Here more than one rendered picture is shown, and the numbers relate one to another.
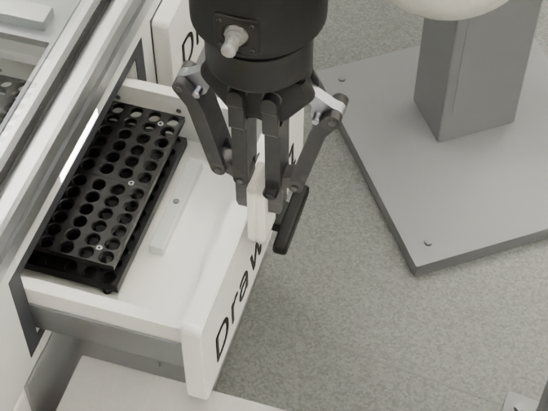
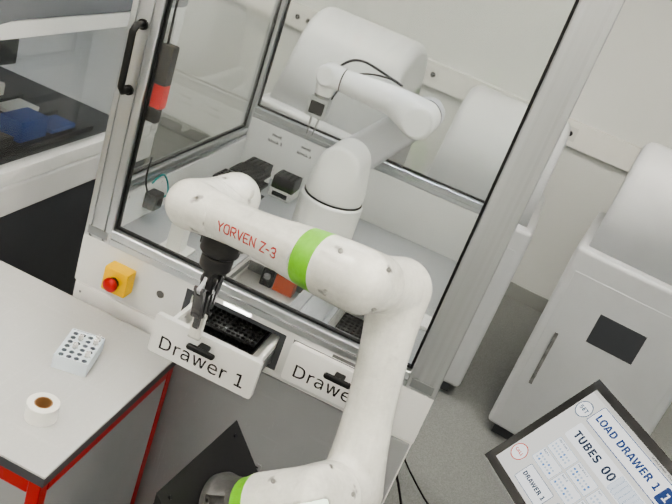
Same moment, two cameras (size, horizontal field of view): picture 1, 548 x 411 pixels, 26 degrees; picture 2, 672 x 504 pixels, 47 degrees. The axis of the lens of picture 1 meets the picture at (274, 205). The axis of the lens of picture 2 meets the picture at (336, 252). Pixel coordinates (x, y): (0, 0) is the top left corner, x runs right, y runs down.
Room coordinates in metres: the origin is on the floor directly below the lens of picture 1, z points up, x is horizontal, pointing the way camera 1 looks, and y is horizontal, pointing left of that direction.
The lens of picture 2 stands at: (0.64, -1.55, 1.97)
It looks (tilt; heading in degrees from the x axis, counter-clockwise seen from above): 25 degrees down; 83
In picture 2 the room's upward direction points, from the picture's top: 20 degrees clockwise
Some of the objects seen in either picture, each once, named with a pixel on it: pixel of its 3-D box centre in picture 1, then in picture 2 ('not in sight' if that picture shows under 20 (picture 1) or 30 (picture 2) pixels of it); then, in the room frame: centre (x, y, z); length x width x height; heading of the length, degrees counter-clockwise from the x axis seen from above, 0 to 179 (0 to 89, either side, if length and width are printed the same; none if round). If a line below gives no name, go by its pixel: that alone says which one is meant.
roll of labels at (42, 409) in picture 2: not in sight; (42, 409); (0.33, -0.21, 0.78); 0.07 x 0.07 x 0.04
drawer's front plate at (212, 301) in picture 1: (248, 230); (204, 355); (0.63, 0.02, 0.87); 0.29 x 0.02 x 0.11; 163
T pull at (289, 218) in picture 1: (277, 215); (202, 349); (0.62, 0.00, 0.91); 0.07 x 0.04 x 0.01; 163
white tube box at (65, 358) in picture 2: not in sight; (78, 352); (0.33, 0.02, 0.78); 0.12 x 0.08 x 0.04; 88
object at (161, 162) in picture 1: (141, 187); (224, 330); (0.66, 0.12, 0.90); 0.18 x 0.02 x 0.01; 163
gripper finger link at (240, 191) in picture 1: (234, 177); not in sight; (0.60, 0.03, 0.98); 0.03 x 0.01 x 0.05; 73
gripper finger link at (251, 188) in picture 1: (257, 202); not in sight; (0.59, 0.01, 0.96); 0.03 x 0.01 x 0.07; 163
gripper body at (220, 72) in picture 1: (259, 65); (213, 270); (0.59, 0.01, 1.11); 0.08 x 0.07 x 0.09; 73
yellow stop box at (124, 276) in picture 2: not in sight; (118, 279); (0.35, 0.24, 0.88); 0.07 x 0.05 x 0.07; 163
